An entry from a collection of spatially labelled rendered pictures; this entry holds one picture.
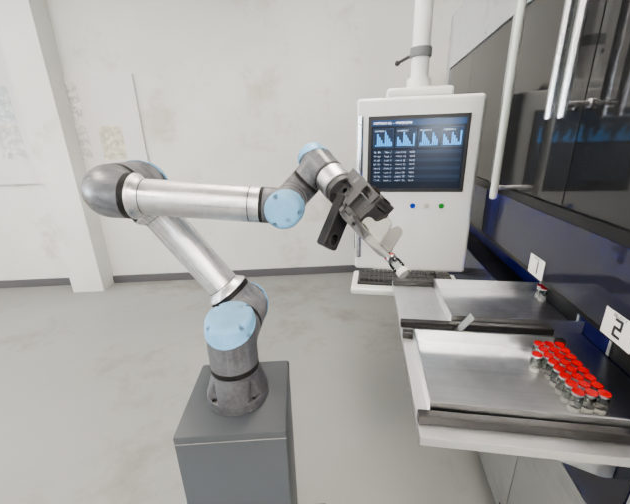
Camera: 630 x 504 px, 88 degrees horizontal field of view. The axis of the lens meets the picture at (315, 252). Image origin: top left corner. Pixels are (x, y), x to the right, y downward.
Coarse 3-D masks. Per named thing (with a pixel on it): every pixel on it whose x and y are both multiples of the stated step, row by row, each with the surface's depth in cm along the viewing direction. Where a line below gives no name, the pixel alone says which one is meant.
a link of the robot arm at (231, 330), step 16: (224, 304) 80; (240, 304) 80; (208, 320) 75; (224, 320) 74; (240, 320) 74; (256, 320) 81; (208, 336) 73; (224, 336) 72; (240, 336) 73; (256, 336) 79; (208, 352) 76; (224, 352) 73; (240, 352) 74; (256, 352) 79; (224, 368) 74; (240, 368) 75
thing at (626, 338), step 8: (608, 312) 68; (616, 312) 66; (608, 320) 68; (624, 320) 64; (600, 328) 71; (608, 328) 68; (624, 328) 64; (608, 336) 68; (624, 336) 64; (624, 344) 64
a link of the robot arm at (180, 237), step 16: (144, 176) 76; (160, 176) 83; (144, 224) 81; (160, 224) 80; (176, 224) 81; (160, 240) 82; (176, 240) 81; (192, 240) 82; (176, 256) 83; (192, 256) 82; (208, 256) 84; (192, 272) 84; (208, 272) 84; (224, 272) 86; (208, 288) 85; (224, 288) 85; (240, 288) 86; (256, 288) 93; (256, 304) 86
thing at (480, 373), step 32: (416, 352) 81; (448, 352) 82; (480, 352) 82; (512, 352) 82; (448, 384) 72; (480, 384) 71; (512, 384) 71; (544, 384) 71; (512, 416) 61; (544, 416) 60; (576, 416) 59; (608, 416) 62
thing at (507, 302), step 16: (448, 288) 117; (464, 288) 116; (480, 288) 115; (496, 288) 114; (512, 288) 114; (528, 288) 113; (448, 304) 106; (464, 304) 105; (480, 304) 105; (496, 304) 105; (512, 304) 104; (528, 304) 104; (544, 304) 104; (448, 320) 96; (480, 320) 92; (496, 320) 91; (512, 320) 91; (528, 320) 90; (544, 320) 89; (560, 320) 89
